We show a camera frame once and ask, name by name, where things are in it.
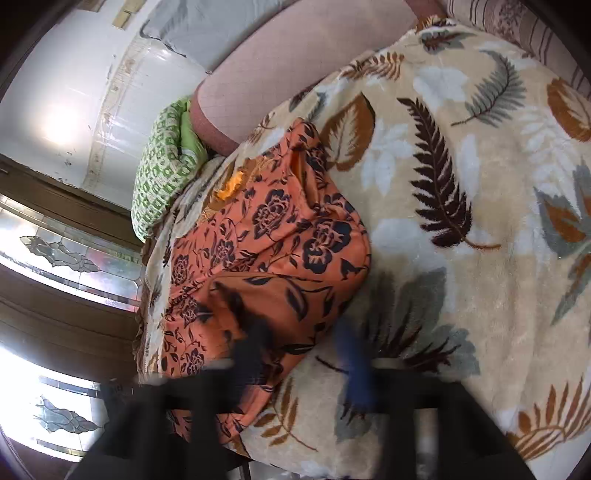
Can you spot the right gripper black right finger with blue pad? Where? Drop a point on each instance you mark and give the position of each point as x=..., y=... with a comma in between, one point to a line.
x=433, y=428

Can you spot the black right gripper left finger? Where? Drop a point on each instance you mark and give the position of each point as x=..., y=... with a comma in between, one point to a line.
x=135, y=443

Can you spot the orange black floral garment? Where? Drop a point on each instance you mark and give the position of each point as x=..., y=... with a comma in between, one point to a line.
x=278, y=240

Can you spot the brown wooden stained glass door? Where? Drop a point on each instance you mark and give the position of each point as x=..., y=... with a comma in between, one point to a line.
x=70, y=284

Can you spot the green white patterned pillow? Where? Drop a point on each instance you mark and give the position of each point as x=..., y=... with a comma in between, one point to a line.
x=172, y=156

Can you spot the beige leaf pattern fleece blanket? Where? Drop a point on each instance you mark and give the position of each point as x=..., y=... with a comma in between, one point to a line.
x=469, y=165

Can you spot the pink quilted mattress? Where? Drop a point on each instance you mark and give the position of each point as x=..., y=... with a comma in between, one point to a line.
x=292, y=51

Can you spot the grey bed sheet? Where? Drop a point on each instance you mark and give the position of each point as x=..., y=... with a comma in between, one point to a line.
x=207, y=31

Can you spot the striped beige floral bedding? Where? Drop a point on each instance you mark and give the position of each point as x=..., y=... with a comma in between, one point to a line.
x=516, y=23

